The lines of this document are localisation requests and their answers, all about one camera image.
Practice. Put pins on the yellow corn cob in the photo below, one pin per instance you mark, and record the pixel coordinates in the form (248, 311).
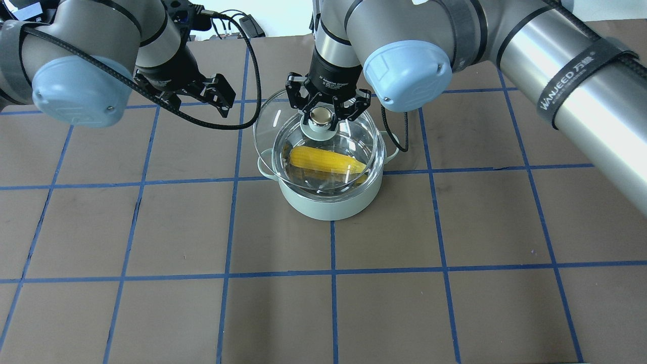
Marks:
(311, 163)

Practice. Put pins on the glass pot lid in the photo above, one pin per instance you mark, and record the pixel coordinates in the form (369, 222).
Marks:
(278, 127)

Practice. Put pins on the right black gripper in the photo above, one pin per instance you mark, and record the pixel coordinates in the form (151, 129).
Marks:
(331, 76)

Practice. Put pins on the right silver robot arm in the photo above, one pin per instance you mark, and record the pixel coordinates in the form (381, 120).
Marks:
(589, 87)

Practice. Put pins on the mint green electric pot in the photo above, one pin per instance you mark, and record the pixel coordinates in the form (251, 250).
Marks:
(338, 206)

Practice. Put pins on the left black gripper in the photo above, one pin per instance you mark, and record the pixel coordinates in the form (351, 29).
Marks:
(171, 72)

